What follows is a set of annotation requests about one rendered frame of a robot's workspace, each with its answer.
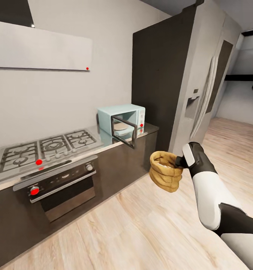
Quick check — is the microwave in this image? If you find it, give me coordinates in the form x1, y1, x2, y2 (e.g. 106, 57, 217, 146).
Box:
97, 103, 145, 150

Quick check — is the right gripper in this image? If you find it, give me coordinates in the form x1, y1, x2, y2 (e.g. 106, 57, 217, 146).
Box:
175, 156, 188, 169

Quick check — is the popcorn bag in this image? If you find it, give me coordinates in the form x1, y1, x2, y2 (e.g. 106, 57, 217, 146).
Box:
149, 151, 184, 193

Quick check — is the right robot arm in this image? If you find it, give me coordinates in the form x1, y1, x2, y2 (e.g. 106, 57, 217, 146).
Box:
175, 142, 253, 270

